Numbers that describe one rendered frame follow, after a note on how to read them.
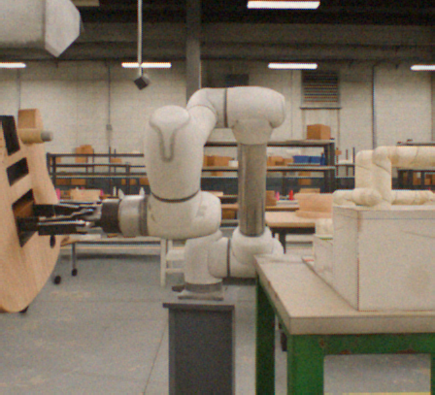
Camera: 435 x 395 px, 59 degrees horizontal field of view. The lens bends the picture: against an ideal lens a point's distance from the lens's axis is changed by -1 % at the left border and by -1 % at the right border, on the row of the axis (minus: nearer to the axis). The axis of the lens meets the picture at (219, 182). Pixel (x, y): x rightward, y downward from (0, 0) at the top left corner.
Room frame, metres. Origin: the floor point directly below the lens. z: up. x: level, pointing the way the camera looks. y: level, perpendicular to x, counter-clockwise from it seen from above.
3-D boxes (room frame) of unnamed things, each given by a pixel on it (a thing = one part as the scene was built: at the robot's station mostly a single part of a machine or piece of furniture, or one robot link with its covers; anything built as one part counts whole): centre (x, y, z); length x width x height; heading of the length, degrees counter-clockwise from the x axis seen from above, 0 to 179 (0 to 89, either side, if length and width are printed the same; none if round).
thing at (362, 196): (0.71, -0.27, 1.12); 0.11 x 0.03 x 0.03; 1
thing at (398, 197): (0.83, -0.37, 1.12); 0.20 x 0.03 x 0.03; 90
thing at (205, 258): (1.58, 0.05, 0.87); 0.18 x 0.16 x 0.22; 85
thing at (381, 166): (0.67, -0.28, 1.15); 0.03 x 0.03 x 0.09
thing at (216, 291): (1.58, 0.08, 0.73); 0.22 x 0.18 x 0.06; 84
